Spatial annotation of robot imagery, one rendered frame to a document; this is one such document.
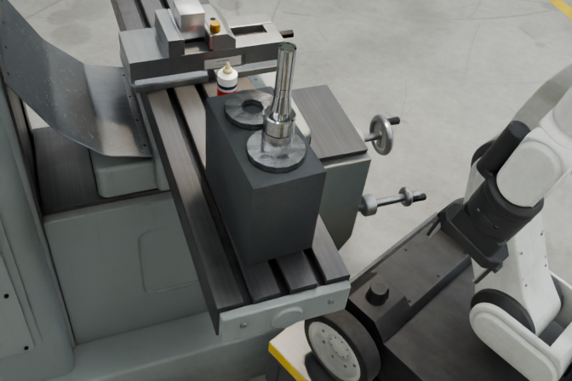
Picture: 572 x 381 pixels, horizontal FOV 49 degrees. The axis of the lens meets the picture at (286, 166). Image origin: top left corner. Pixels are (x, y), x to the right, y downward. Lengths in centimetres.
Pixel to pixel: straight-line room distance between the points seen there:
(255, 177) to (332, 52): 234
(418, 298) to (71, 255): 80
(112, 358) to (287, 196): 98
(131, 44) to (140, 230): 43
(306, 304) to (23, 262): 66
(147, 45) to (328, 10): 226
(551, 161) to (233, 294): 51
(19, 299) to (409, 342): 87
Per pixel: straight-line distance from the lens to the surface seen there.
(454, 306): 152
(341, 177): 158
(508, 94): 324
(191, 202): 112
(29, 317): 158
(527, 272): 133
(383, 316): 141
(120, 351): 181
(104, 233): 148
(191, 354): 179
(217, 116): 100
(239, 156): 94
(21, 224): 135
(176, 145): 123
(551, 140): 85
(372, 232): 236
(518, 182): 88
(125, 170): 135
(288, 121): 88
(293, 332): 159
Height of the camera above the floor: 177
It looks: 44 degrees down
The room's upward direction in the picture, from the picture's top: 8 degrees clockwise
